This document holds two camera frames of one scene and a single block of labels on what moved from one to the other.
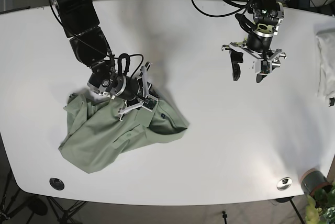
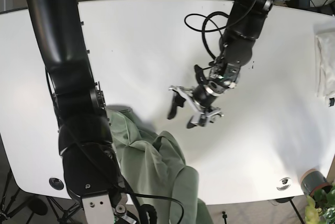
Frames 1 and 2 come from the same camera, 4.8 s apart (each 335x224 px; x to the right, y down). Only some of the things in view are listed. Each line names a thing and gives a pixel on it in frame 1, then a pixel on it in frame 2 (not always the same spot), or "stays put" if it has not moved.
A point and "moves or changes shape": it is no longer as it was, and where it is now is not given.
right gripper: (260, 42) to (222, 76)
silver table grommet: (284, 183) stays put
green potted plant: (321, 207) stays put
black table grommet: (56, 183) stays put
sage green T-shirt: (96, 137) moves or changes shape
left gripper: (111, 82) to (108, 209)
